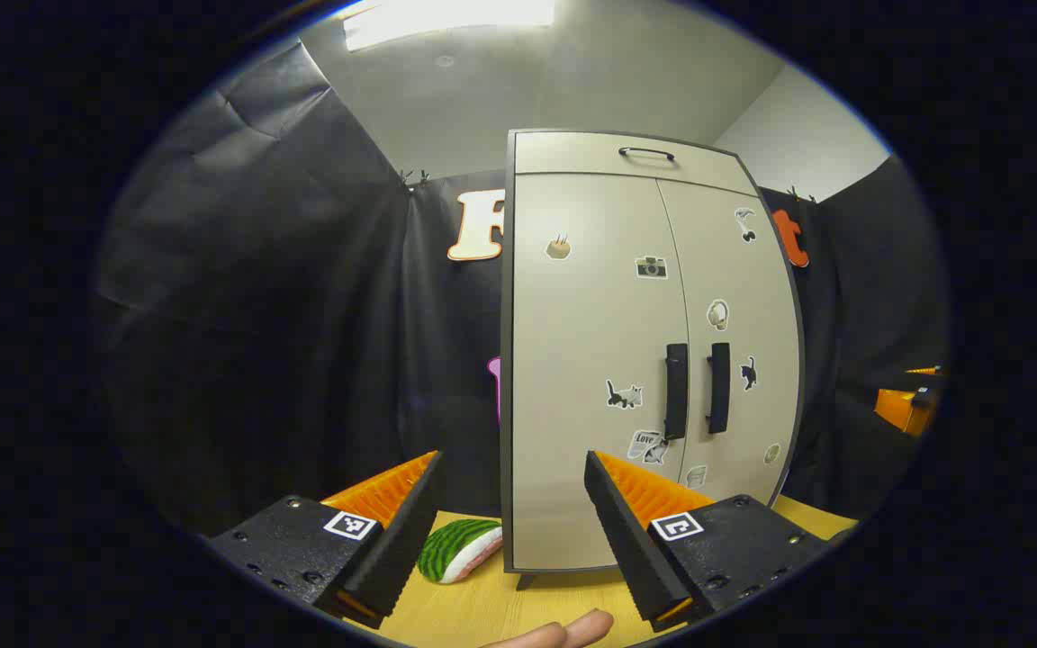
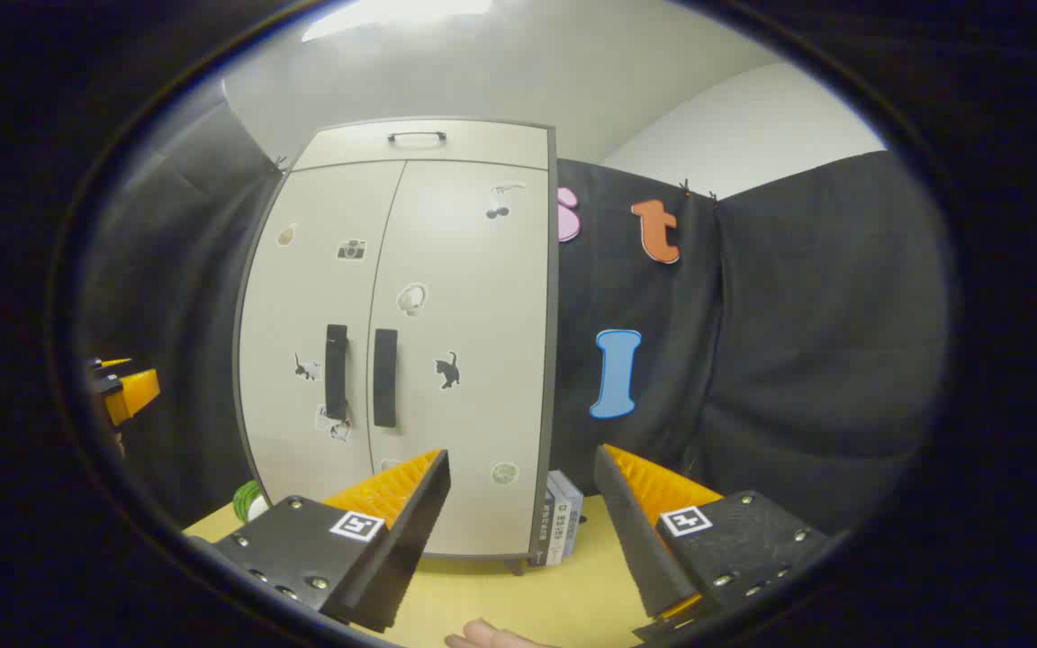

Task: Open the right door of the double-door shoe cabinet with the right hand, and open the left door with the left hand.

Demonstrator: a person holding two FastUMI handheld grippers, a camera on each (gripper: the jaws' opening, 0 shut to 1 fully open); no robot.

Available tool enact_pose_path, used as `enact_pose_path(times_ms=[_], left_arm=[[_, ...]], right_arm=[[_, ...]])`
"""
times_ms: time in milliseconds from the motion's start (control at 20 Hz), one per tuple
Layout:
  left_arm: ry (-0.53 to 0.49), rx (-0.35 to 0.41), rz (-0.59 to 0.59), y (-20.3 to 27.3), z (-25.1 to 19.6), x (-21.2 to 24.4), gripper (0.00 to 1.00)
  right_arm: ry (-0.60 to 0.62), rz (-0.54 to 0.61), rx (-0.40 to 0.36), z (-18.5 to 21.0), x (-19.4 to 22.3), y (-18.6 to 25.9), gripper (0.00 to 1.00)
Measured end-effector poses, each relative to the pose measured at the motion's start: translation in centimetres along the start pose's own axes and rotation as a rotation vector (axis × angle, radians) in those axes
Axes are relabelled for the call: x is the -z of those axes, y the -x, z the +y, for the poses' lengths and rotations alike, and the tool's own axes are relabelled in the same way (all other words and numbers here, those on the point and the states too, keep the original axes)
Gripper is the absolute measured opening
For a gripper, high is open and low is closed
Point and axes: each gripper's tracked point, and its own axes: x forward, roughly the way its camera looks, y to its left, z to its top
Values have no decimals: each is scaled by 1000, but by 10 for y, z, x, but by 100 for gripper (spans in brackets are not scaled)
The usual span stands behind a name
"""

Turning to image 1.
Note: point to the black backdrop cloth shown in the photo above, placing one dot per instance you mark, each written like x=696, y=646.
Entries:
x=257, y=315

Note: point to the beige double-door shoe cabinet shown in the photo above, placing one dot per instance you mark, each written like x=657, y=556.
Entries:
x=508, y=360

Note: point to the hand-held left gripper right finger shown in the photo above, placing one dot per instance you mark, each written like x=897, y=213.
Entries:
x=635, y=549

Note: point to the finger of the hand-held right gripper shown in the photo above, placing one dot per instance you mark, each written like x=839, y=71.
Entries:
x=925, y=370
x=898, y=409

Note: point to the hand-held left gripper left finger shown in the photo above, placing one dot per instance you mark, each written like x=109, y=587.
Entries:
x=401, y=549

